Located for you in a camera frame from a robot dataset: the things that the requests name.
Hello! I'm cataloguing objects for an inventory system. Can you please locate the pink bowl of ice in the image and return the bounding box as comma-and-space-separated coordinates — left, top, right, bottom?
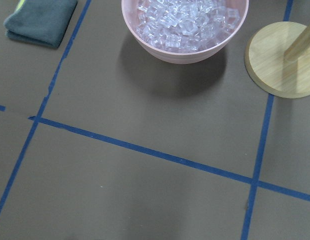
121, 0, 249, 64

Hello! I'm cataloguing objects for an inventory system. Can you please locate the wooden stand with base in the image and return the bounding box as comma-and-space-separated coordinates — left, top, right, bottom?
244, 21, 310, 99

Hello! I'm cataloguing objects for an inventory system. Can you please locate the grey folded cloth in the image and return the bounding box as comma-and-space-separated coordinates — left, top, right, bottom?
3, 0, 78, 49

